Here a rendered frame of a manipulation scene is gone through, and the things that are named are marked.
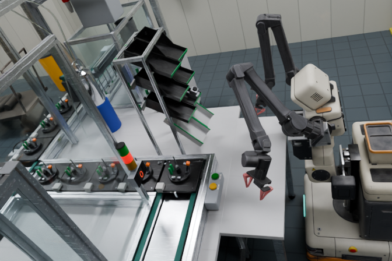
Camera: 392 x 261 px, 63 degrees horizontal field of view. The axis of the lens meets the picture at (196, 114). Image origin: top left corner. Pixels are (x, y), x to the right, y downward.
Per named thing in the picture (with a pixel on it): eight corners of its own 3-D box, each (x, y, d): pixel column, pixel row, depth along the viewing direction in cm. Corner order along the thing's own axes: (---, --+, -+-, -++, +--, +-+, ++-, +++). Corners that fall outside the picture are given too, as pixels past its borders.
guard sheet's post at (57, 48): (151, 200, 179) (58, 41, 120) (149, 204, 177) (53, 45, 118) (146, 200, 180) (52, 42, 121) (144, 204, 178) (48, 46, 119)
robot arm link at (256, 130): (241, 63, 153) (233, 74, 163) (231, 65, 151) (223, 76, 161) (275, 146, 140) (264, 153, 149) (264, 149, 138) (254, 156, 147)
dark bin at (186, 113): (196, 109, 196) (198, 101, 190) (188, 123, 187) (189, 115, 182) (155, 93, 200) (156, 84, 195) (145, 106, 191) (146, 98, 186)
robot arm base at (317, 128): (324, 136, 148) (322, 119, 157) (309, 129, 147) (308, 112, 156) (313, 146, 154) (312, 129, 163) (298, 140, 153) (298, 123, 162)
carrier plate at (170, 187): (204, 160, 193) (203, 158, 192) (196, 193, 176) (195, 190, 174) (168, 161, 201) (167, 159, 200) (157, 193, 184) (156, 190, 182)
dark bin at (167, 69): (181, 65, 177) (182, 54, 171) (171, 78, 168) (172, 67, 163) (136, 49, 181) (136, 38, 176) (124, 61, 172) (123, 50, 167)
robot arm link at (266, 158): (274, 159, 138) (269, 152, 143) (259, 158, 137) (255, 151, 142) (270, 172, 141) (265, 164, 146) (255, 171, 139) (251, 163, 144)
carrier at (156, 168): (166, 161, 202) (159, 148, 194) (154, 193, 184) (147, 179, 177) (132, 162, 210) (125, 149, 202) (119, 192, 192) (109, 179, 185)
